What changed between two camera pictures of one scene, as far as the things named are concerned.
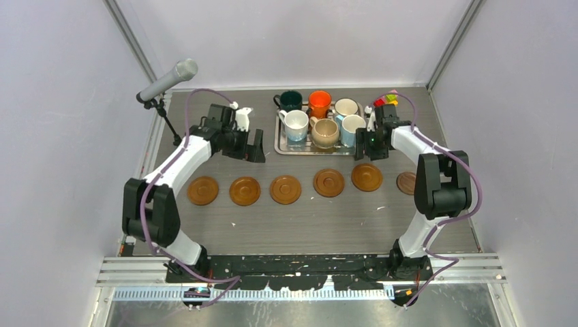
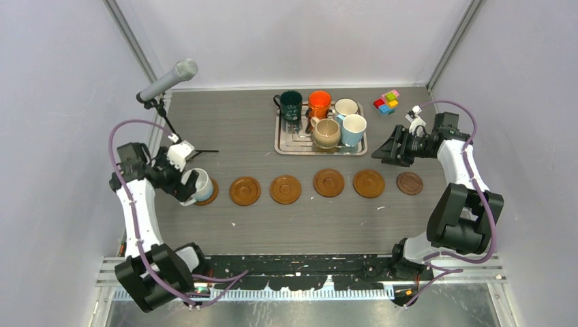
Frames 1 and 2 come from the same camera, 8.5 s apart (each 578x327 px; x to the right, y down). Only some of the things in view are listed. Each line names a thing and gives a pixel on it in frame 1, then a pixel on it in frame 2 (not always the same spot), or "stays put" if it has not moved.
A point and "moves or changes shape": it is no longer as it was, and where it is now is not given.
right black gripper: (362, 134) → (390, 152)
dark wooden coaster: (405, 181) stays put
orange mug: (319, 101) stays put
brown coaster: (245, 191) stays put
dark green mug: (290, 100) stays put
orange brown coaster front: (367, 177) moves or changes shape
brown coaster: (328, 182) stays put
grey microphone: (185, 70) stays put
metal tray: (283, 146) stays put
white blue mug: (296, 122) → (204, 187)
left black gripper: (252, 153) → (182, 192)
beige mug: (324, 133) stays put
